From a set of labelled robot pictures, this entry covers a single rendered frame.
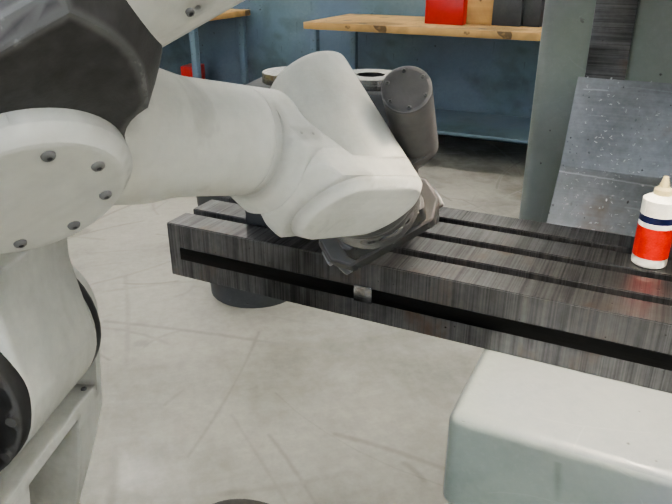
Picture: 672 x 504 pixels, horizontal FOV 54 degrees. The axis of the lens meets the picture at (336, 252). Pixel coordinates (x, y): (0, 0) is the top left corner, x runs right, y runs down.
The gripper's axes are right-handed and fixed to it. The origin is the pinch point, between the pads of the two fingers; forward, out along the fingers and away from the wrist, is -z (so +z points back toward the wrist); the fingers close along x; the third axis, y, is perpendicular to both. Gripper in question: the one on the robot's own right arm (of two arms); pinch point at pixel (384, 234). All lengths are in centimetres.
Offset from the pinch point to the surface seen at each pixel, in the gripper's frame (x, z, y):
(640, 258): 25.2, -15.8, -13.5
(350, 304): -7.7, -15.4, -1.1
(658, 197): 29.5, -11.6, -8.9
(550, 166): 32, -46, 10
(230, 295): -60, -184, 66
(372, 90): 7.8, -7.4, 19.0
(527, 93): 153, -390, 158
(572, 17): 44, -31, 25
